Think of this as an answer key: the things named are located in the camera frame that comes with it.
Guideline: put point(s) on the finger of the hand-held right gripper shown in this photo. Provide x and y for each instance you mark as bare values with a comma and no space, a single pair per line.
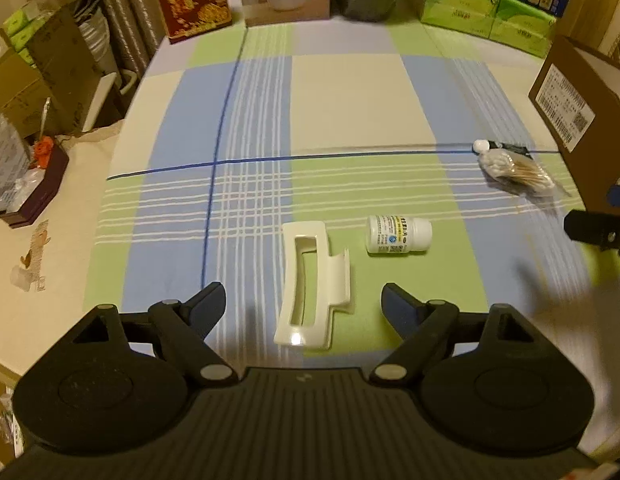
589,230
619,195

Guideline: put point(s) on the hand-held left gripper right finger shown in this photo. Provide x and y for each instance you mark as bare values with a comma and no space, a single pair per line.
394,306

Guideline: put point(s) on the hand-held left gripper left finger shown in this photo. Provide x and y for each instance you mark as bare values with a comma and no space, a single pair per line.
210,306

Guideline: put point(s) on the white hair claw clip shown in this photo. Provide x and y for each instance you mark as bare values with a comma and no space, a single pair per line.
340,285

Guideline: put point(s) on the brown cardboard box white inside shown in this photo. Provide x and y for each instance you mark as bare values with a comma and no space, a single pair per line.
589,110

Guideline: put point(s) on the white medicine bottle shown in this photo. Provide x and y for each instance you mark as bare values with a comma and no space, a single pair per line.
394,235

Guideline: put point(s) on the bag of cotton swabs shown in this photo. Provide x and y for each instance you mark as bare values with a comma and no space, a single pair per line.
514,170

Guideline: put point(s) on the small black tube white cap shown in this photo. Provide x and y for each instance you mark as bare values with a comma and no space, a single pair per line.
480,146

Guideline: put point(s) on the dark brown open tray box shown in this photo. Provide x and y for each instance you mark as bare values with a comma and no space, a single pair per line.
45,185

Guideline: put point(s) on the orange small ornament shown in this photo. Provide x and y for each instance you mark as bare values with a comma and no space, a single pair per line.
42,150

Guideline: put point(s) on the clear plastic bag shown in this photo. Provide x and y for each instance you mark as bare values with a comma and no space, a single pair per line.
7,160

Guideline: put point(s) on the dark brown cardboard box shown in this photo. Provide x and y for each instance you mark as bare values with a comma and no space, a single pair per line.
60,70

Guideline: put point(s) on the light brown cardboard box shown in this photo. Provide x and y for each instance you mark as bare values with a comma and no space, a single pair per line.
15,90

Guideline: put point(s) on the beige curtain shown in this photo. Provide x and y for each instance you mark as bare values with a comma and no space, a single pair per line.
130,10

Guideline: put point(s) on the red box gold print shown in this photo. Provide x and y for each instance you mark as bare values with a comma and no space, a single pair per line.
190,0

